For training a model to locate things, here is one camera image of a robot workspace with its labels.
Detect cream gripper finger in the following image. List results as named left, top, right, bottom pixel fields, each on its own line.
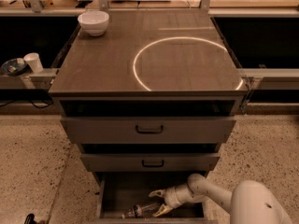
left=149, top=189, right=164, bottom=198
left=153, top=203, right=173, bottom=217

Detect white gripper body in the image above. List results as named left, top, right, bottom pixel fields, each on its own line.
left=164, top=187, right=181, bottom=208

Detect clear plastic water bottle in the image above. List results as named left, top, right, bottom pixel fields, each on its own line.
left=121, top=203, right=160, bottom=219

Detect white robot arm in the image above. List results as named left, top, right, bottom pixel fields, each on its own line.
left=149, top=174, right=292, bottom=224

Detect bottom open drawer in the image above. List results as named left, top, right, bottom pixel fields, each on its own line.
left=96, top=172, right=218, bottom=224

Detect middle grey drawer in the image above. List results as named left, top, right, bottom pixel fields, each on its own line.
left=81, top=153, right=220, bottom=172

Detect grey drawer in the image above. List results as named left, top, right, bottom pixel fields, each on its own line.
left=61, top=117, right=235, bottom=144
left=81, top=153, right=220, bottom=172

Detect grey drawer cabinet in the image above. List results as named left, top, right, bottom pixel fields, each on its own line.
left=48, top=8, right=250, bottom=224

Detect top grey drawer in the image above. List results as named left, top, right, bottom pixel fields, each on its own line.
left=61, top=117, right=235, bottom=144

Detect black object bottom left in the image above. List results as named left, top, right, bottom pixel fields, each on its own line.
left=24, top=214, right=37, bottom=224

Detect white ceramic bowl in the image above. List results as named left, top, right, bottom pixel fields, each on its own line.
left=78, top=10, right=109, bottom=36

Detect white paper cup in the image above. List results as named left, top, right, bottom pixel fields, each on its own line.
left=23, top=52, right=43, bottom=73

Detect dark round tray with items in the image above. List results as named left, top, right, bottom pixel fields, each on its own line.
left=1, top=58, right=27, bottom=76

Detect black cable on floor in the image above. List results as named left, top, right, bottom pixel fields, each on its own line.
left=0, top=98, right=54, bottom=109

